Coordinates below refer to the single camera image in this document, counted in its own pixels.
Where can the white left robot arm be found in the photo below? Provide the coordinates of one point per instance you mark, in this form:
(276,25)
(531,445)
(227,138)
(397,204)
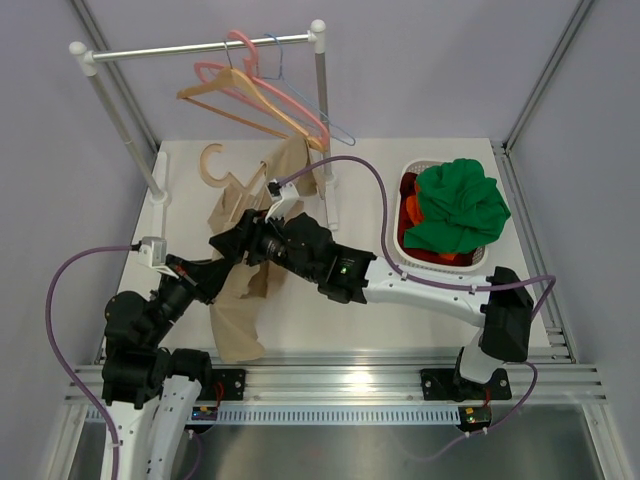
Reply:
(150,392)

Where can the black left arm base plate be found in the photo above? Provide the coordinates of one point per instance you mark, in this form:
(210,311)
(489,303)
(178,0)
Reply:
(224,384)

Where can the silver clothes rack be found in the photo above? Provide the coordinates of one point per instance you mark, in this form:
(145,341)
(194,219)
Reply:
(89,60)

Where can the dark red cloth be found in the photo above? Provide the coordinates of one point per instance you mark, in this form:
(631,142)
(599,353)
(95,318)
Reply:
(407,188)

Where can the aluminium frame post left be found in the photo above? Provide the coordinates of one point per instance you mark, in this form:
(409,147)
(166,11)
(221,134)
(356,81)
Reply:
(98,41)

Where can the thick pink plastic hanger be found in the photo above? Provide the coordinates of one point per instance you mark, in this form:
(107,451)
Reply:
(280,95)

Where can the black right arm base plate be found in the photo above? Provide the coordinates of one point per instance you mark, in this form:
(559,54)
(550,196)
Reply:
(443,384)

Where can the beige wooden hanger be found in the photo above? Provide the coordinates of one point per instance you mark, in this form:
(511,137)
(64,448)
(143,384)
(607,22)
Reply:
(218,175)

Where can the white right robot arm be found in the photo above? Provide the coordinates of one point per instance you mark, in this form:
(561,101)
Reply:
(498,305)

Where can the white laundry basket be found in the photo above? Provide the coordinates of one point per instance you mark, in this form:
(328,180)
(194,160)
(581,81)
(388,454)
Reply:
(480,254)

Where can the blue wire hanger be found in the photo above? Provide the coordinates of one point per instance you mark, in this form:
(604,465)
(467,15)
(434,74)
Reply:
(336,132)

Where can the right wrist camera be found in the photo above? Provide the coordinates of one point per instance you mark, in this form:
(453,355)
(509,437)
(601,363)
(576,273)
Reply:
(286,201)

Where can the white slotted cable duct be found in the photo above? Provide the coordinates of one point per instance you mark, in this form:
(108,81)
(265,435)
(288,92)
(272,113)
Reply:
(331,415)

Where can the orange cloth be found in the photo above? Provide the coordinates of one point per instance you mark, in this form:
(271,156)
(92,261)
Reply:
(416,217)

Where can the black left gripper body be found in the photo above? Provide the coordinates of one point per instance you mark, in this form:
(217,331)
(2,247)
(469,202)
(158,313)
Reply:
(175,295)

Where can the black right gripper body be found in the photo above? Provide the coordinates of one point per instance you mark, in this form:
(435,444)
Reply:
(268,243)

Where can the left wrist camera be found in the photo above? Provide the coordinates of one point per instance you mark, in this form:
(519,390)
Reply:
(151,253)

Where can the aluminium frame post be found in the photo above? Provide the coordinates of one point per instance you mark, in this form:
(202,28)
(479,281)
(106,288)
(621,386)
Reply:
(559,53)
(98,41)

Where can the green cloth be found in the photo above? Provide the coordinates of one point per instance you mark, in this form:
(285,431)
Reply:
(462,207)

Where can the aluminium frame post right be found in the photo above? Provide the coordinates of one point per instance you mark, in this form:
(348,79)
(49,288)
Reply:
(559,53)

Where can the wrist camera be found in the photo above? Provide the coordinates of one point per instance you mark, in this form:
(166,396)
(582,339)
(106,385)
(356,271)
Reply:
(286,201)
(151,253)

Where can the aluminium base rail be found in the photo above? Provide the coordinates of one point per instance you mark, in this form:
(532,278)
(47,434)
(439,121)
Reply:
(391,377)

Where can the orange wooden hanger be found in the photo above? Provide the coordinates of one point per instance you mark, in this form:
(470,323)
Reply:
(245,97)

